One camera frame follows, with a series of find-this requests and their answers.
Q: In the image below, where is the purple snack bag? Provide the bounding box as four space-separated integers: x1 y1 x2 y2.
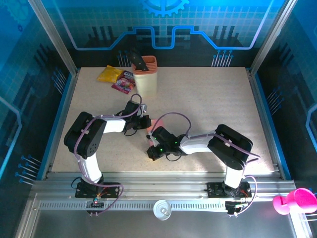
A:
110 70 136 95

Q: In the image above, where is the cream knife block orange top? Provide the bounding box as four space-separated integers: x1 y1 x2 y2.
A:
132 56 159 97

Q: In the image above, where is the yellow snack bag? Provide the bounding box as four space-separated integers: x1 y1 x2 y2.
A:
96 64 124 84

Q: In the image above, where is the white round lid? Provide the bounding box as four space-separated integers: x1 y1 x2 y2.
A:
153 199 172 221

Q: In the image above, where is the magenta plastic stand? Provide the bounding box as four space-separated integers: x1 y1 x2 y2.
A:
272 187 317 215

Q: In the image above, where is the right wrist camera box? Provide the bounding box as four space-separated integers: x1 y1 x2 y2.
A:
148 133 159 147

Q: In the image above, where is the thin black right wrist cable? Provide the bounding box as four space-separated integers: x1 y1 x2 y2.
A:
165 151 183 162

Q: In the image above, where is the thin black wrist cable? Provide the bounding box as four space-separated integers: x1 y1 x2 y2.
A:
123 125 139 136
165 151 183 162

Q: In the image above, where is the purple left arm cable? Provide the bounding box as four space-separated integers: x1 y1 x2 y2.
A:
74 93 143 217

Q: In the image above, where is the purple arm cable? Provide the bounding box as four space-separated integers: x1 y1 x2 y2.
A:
148 112 261 218
74 93 143 217

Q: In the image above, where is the thin black left wrist cable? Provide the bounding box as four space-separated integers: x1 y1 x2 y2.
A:
123 125 139 136

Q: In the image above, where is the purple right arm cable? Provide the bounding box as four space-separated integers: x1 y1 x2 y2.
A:
148 112 261 218

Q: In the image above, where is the aluminium front frame rail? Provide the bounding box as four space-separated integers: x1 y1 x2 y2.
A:
32 171 297 201

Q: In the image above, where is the black handled knife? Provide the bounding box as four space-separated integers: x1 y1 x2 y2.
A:
127 48 150 74

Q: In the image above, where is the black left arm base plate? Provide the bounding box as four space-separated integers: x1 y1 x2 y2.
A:
75 182 124 199

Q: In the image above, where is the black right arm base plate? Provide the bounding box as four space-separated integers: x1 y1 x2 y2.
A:
207 182 252 199

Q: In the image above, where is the aluminium side rail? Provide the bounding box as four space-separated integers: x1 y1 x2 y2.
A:
41 69 80 180
246 68 290 180

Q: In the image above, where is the grey slotted cable duct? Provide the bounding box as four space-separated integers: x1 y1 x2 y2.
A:
38 200 230 212

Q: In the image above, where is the aluminium frame post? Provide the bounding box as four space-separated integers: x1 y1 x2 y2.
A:
27 0 80 75
250 0 298 71

